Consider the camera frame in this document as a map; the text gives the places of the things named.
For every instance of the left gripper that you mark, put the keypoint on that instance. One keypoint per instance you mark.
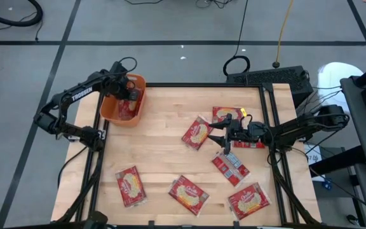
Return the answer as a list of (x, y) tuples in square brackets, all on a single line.
[(130, 91)]

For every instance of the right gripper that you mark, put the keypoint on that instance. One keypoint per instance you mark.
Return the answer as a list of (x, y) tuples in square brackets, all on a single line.
[(238, 132)]

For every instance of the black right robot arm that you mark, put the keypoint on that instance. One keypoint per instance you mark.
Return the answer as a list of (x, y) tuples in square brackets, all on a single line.
[(297, 127)]

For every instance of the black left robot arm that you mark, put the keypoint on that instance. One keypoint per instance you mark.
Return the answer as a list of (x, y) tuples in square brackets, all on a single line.
[(81, 93)]

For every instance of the orange plastic basket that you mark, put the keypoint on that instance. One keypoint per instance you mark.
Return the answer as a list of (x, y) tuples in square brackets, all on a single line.
[(110, 111)]

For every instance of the yellow tape tag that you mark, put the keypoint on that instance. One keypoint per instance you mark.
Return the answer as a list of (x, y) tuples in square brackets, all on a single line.
[(243, 111)]

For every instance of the silver mounting plate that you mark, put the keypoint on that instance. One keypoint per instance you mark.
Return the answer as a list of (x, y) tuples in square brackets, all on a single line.
[(101, 134)]

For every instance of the white paper sheet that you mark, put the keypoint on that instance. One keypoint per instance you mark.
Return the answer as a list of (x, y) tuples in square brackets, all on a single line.
[(313, 157)]

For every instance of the white round bin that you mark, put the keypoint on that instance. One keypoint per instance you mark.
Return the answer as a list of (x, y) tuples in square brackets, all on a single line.
[(332, 79)]

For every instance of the grey equipment cart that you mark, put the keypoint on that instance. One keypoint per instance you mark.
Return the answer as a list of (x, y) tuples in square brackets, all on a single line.
[(361, 127)]

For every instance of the black aluminium table frame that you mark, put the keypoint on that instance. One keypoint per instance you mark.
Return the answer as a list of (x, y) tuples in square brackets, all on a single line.
[(202, 85)]

